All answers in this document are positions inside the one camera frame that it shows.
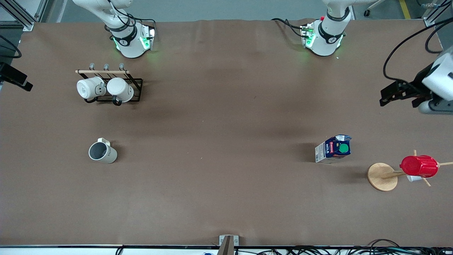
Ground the white mug with grey inside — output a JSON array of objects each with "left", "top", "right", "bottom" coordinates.
[{"left": 88, "top": 138, "right": 117, "bottom": 164}]

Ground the red plastic cup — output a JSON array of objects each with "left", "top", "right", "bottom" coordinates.
[{"left": 400, "top": 155, "right": 440, "bottom": 178}]

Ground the blue milk carton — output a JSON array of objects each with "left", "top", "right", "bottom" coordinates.
[{"left": 315, "top": 134, "right": 352, "bottom": 164}]

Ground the white mug with round print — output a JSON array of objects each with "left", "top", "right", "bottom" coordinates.
[{"left": 76, "top": 76, "right": 107, "bottom": 100}]

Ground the wooden mug tree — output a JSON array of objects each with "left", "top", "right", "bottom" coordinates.
[{"left": 367, "top": 150, "right": 453, "bottom": 192}]

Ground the plain white hanging mug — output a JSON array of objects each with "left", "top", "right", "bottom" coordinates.
[{"left": 107, "top": 78, "right": 134, "bottom": 106}]

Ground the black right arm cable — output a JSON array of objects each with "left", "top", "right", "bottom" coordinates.
[{"left": 0, "top": 35, "right": 22, "bottom": 59}]

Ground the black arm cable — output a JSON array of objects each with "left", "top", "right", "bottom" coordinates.
[
  {"left": 383, "top": 17, "right": 453, "bottom": 83},
  {"left": 0, "top": 35, "right": 22, "bottom": 59}
]

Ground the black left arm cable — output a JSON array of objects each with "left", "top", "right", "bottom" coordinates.
[{"left": 383, "top": 17, "right": 453, "bottom": 83}]

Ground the aluminium frame profile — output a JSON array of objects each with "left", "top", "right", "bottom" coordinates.
[
  {"left": 423, "top": 0, "right": 453, "bottom": 27},
  {"left": 0, "top": 0, "right": 48, "bottom": 32}
]

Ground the black wire mug rack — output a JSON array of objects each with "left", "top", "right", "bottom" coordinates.
[{"left": 75, "top": 63, "right": 143, "bottom": 106}]

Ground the black right base cable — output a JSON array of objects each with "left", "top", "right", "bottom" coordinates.
[{"left": 104, "top": 0, "right": 157, "bottom": 36}]

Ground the black base cable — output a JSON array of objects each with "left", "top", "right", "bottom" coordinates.
[
  {"left": 104, "top": 0, "right": 157, "bottom": 36},
  {"left": 271, "top": 17, "right": 307, "bottom": 39}
]

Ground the black left base cable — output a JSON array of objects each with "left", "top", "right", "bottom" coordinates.
[{"left": 271, "top": 17, "right": 307, "bottom": 39}]

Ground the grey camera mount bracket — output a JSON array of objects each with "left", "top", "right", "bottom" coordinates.
[{"left": 217, "top": 235, "right": 240, "bottom": 255}]

